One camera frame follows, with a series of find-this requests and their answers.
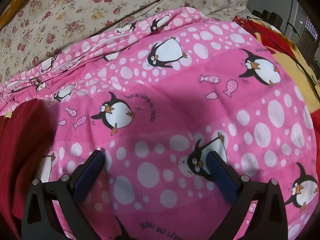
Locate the red garment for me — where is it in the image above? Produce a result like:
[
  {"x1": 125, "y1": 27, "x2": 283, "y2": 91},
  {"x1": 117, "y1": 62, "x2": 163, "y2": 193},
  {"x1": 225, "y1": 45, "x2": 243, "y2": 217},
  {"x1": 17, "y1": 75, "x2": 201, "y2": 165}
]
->
[{"x1": 0, "y1": 98, "x2": 61, "y2": 240}]

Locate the orange patterned pillow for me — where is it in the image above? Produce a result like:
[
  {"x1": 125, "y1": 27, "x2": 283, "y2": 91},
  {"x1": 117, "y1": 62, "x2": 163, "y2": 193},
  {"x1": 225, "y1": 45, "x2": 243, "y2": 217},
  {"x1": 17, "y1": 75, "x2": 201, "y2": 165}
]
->
[{"x1": 0, "y1": 0, "x2": 36, "y2": 28}]

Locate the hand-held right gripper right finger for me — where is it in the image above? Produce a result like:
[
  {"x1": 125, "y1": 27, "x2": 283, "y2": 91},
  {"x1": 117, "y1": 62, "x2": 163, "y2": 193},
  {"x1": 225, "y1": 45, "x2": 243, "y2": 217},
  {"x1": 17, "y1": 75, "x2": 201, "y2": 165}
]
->
[{"x1": 206, "y1": 151, "x2": 288, "y2": 240}]

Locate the black cable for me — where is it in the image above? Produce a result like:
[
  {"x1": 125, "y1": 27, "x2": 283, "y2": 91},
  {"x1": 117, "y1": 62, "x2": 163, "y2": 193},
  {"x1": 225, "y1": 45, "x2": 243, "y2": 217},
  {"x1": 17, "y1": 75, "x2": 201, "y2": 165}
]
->
[{"x1": 285, "y1": 20, "x2": 300, "y2": 34}]

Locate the floral bedsheet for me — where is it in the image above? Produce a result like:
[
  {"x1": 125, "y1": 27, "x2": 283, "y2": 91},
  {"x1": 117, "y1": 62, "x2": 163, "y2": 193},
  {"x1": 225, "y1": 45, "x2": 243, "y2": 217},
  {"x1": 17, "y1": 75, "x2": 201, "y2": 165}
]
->
[{"x1": 0, "y1": 0, "x2": 249, "y2": 85}]

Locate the pink penguin print blanket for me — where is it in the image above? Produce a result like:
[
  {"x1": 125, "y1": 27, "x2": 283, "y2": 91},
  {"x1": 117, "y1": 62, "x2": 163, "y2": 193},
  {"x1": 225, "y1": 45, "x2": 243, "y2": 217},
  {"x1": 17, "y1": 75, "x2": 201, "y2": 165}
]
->
[{"x1": 0, "y1": 8, "x2": 317, "y2": 240}]

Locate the red and yellow blanket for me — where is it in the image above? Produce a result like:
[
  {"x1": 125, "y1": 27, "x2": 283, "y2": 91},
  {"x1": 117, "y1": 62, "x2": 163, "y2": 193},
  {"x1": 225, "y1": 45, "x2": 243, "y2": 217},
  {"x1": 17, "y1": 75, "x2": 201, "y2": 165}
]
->
[{"x1": 233, "y1": 15, "x2": 320, "y2": 122}]

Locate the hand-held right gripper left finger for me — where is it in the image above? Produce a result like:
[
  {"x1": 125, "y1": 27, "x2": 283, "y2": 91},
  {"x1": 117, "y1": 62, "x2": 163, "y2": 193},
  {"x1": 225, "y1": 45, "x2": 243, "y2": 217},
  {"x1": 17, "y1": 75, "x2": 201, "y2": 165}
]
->
[{"x1": 21, "y1": 150, "x2": 106, "y2": 240}]

